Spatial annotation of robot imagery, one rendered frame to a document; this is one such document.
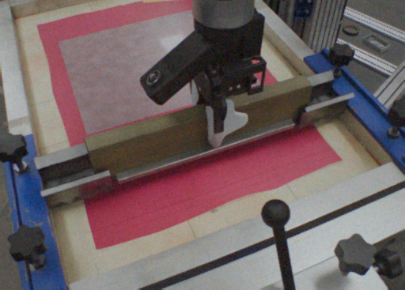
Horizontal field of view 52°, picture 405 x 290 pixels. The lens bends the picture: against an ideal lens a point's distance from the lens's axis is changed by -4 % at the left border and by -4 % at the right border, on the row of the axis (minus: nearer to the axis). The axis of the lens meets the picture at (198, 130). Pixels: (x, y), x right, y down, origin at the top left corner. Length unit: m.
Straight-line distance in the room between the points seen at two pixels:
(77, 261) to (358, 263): 0.37
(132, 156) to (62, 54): 0.39
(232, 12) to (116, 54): 0.46
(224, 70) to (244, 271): 0.25
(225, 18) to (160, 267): 0.31
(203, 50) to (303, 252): 0.27
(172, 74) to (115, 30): 0.47
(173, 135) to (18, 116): 0.29
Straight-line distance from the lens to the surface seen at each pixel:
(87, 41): 0.97
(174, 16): 1.02
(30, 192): 0.64
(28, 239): 0.53
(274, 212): 0.39
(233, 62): 0.56
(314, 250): 0.53
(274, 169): 0.69
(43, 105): 0.83
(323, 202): 0.63
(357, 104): 0.77
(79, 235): 0.64
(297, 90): 0.68
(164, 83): 0.53
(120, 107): 0.79
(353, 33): 2.41
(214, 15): 0.49
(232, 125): 0.62
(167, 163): 0.64
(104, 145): 0.59
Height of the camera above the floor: 1.49
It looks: 47 degrees down
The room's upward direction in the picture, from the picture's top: straight up
